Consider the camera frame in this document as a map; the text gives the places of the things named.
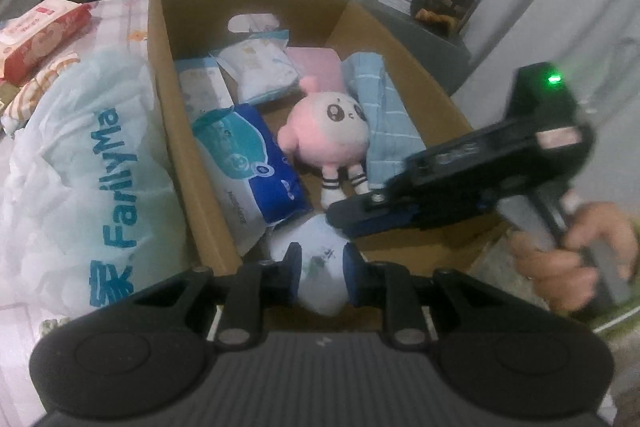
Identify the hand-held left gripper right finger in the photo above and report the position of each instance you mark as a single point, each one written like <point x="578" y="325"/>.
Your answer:
<point x="350" y="272"/>

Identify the person's right hand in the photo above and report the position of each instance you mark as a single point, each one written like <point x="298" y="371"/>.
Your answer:
<point x="550" y="267"/>

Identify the white plastic bag blue print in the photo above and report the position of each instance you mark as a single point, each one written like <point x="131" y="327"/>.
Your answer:
<point x="85" y="167"/>

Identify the light blue checked towel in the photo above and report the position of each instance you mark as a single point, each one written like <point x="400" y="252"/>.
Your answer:
<point x="385" y="117"/>

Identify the orange wet wipes pack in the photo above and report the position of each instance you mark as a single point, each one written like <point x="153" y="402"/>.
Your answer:
<point x="40" y="32"/>

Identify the white round soft pouch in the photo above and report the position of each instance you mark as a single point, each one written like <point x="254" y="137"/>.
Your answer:
<point x="320" y="257"/>

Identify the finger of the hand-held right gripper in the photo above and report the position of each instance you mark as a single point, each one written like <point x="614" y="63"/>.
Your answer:
<point x="395" y="219"/>
<point x="345" y="212"/>

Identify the grey storage box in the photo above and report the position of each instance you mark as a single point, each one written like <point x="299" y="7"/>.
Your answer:
<point x="400" y="22"/>

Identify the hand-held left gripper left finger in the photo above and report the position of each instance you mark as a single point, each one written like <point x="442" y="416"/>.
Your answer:
<point x="295" y="262"/>

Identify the orange striped cloth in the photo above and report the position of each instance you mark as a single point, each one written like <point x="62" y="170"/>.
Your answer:
<point x="35" y="92"/>

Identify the white soft packet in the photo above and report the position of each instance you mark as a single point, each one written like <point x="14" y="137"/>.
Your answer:
<point x="202" y="87"/>
<point x="260" y="67"/>

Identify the pink packet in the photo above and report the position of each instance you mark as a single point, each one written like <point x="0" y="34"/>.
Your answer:
<point x="317" y="62"/>

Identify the pink plush toy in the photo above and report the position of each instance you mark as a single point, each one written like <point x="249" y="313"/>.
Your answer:
<point x="325" y="122"/>

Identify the blue and white soft pack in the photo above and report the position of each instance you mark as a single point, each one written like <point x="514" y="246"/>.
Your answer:
<point x="250" y="157"/>

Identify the large cardboard box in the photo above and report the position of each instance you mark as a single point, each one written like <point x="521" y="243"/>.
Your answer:
<point x="165" y="47"/>

